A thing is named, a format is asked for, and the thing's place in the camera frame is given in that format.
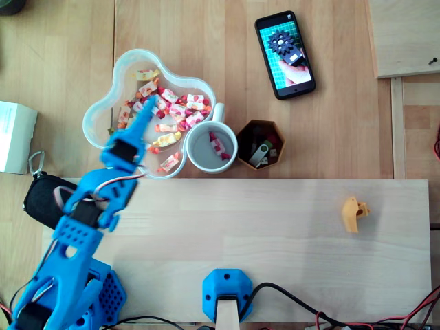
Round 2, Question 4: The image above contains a white pink candy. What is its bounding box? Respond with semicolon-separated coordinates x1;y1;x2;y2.
185;93;211;106
184;111;206;130
208;131;230;162
167;102;188;118

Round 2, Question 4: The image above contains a white orange wrapped candy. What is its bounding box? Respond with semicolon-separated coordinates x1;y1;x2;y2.
153;121;184;135
118;104;133;125
138;78;160;98

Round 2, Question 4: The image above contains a translucent plastic candy tub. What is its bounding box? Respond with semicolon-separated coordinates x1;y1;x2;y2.
82;47;218;182

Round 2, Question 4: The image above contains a white mug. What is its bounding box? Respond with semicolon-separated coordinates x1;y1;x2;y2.
184;102;239;175

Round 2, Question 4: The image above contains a silver carabiner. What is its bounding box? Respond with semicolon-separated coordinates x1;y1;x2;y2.
27;150;47;179

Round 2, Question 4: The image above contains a black zip pouch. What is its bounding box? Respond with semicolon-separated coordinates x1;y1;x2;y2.
21;173;82;232

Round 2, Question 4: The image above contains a brown hexagonal container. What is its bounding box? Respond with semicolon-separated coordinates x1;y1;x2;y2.
236;118;287;173

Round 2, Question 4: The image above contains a white cardboard box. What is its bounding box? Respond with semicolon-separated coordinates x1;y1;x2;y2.
0;100;39;175

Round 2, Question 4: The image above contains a silver USB stick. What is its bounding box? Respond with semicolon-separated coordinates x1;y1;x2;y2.
247;144;270;168

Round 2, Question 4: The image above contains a light wooden board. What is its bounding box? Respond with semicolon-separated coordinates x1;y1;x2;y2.
41;177;432;325

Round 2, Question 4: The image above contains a black smartphone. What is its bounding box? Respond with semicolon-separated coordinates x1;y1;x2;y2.
254;10;317;101

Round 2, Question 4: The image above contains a dark round container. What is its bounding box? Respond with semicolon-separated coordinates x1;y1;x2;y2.
0;0;28;17

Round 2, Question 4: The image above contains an orange printed part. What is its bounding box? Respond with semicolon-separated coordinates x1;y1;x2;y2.
341;195;372;235

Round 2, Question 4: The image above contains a narrow wooden slat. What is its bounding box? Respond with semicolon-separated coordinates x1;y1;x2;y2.
390;77;407;179

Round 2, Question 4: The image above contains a light wooden panel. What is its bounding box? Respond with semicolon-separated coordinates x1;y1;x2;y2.
369;0;440;80

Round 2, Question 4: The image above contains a red white black servo cable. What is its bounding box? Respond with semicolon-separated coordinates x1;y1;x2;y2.
53;173;149;211

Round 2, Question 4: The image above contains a blue printed post base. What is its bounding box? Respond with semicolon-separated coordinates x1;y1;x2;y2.
201;268;254;325

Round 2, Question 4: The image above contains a thin black cable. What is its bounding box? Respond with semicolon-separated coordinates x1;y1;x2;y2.
102;315;194;330

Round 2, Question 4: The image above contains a light wooden post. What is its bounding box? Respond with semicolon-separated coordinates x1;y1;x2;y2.
214;298;240;330

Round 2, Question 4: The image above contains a thin red wire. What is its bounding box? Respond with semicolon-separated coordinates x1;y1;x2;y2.
314;285;440;330

